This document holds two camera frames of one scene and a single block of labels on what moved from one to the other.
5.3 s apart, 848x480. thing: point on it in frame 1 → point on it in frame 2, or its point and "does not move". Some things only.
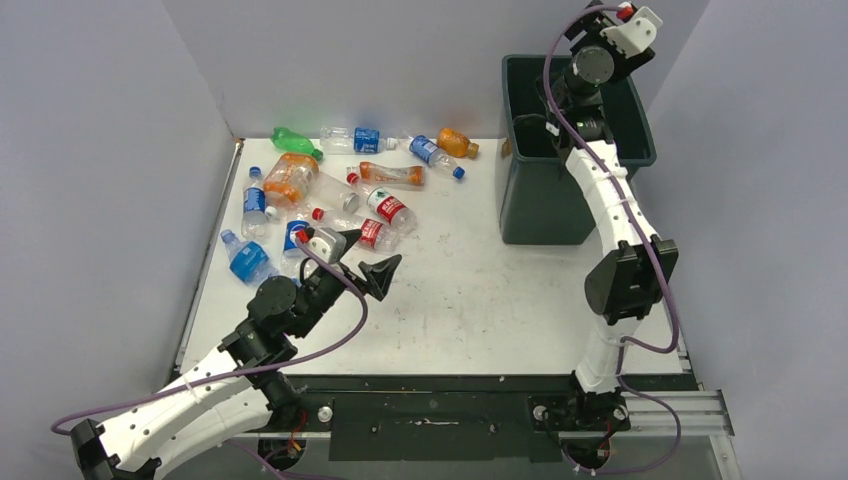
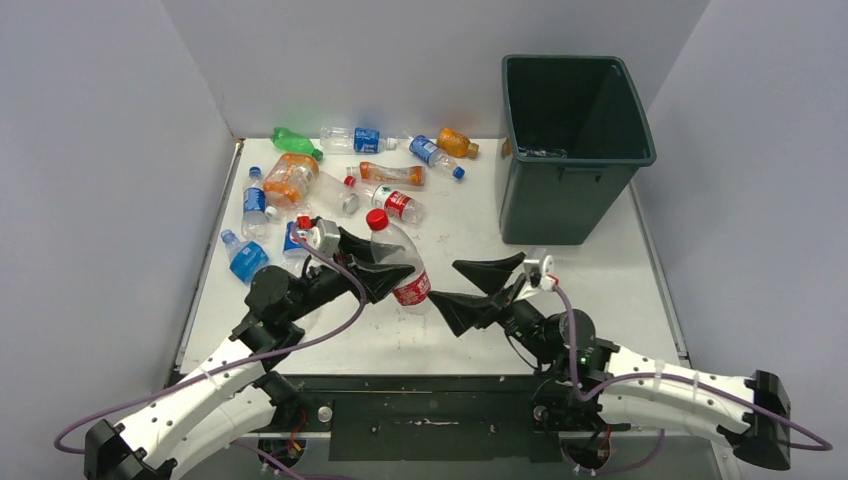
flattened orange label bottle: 368,172 does not move
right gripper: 590,24 → 461,310
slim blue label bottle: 254,218 does not move
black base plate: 454,418 does not move
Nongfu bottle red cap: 375,235 → 377,219
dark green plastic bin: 540,202 does not move
